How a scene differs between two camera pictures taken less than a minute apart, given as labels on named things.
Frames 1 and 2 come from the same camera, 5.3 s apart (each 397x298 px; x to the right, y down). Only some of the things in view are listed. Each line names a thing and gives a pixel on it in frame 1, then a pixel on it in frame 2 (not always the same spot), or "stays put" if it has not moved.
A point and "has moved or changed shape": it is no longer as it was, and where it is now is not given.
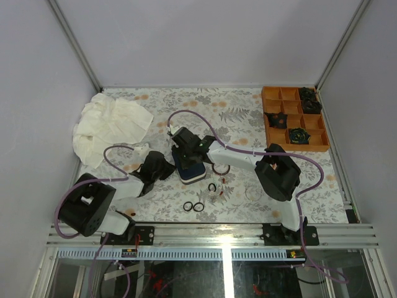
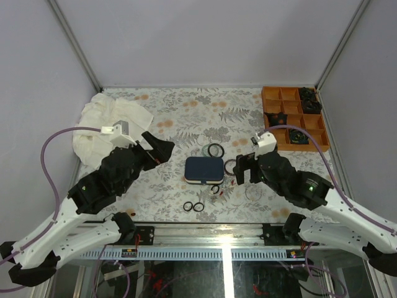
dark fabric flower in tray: [308, 97] stays put
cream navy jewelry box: [194, 173] has moved or changed shape
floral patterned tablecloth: [230, 195] stays put
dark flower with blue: [298, 135] stays put
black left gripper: [170, 169] -> [162, 150]
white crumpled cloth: [104, 122] stays put
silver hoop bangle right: [253, 193] stays put
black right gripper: [178, 153] -> [244, 162]
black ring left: [183, 206] stays put
